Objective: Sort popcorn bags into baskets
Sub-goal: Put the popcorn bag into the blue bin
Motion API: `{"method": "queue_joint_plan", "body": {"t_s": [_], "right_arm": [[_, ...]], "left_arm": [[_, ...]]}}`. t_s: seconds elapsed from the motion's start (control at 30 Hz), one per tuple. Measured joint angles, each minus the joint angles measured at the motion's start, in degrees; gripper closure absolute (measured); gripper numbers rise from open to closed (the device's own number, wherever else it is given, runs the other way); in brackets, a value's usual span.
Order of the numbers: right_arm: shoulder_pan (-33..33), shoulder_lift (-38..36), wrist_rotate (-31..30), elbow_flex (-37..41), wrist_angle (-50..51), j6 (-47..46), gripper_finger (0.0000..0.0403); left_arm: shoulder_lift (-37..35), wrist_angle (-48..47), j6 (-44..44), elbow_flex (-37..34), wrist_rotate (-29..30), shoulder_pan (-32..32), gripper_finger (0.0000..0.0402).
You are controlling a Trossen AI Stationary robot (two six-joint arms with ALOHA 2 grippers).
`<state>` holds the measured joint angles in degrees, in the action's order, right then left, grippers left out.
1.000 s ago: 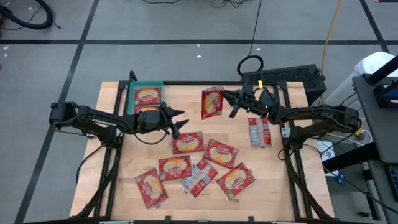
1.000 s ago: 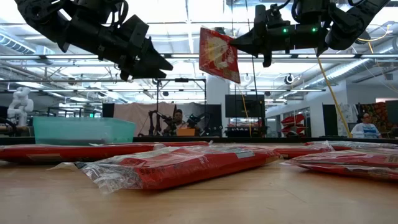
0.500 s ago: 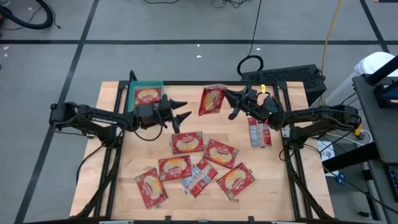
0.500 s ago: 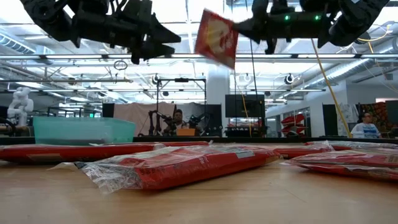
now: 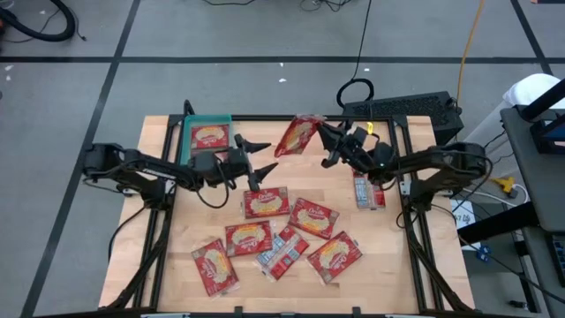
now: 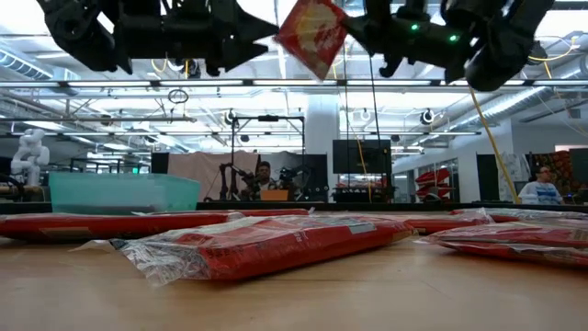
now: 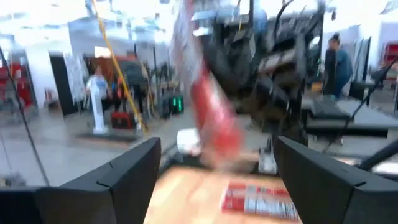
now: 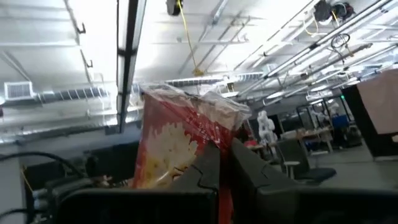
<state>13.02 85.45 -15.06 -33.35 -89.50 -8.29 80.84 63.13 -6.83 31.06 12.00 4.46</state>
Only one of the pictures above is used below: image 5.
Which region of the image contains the thick black hose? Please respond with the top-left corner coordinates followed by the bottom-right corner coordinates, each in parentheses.
top-left (0, 0), bottom-right (77, 44)

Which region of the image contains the yellow hanging cable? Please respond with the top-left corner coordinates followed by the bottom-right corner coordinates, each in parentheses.
top-left (456, 0), bottom-right (486, 106)

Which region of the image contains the black aluminium table frame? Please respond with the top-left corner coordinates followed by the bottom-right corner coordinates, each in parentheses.
top-left (105, 113), bottom-right (476, 318)

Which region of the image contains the white bin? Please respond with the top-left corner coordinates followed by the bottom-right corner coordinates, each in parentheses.
top-left (461, 72), bottom-right (564, 167)

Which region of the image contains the yellow plug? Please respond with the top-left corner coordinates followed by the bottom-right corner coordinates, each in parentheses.
top-left (487, 175), bottom-right (516, 194)

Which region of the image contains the black metal beam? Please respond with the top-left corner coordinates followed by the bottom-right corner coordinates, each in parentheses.
top-left (457, 201), bottom-right (540, 245)

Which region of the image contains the white paper label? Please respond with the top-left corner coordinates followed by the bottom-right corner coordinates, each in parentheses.
top-left (449, 210), bottom-right (482, 251)

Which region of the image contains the black pole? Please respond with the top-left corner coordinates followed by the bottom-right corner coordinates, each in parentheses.
top-left (520, 78), bottom-right (565, 120)

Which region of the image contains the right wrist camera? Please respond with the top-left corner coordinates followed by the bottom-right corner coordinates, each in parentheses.
top-left (320, 151), bottom-right (344, 170)

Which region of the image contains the black hanging cable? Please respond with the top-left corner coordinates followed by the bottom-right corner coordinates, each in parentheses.
top-left (335, 0), bottom-right (375, 110)

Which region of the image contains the teal plastic basket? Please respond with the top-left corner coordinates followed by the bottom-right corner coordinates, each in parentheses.
top-left (178, 113), bottom-right (234, 167)

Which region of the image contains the white cable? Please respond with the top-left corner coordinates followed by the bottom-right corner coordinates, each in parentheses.
top-left (463, 183), bottom-right (531, 208)

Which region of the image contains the black computer case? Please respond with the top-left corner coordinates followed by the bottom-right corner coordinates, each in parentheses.
top-left (342, 91), bottom-right (465, 149)

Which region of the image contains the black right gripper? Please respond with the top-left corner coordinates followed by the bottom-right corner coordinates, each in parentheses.
top-left (315, 121), bottom-right (397, 178)

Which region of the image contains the black and blue device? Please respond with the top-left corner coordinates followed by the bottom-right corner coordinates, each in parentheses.
top-left (529, 117), bottom-right (565, 155)

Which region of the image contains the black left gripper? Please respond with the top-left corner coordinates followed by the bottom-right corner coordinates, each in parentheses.
top-left (219, 133), bottom-right (281, 184)

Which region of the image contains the grey metal cart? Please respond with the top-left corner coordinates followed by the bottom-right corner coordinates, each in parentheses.
top-left (500, 105), bottom-right (565, 318)

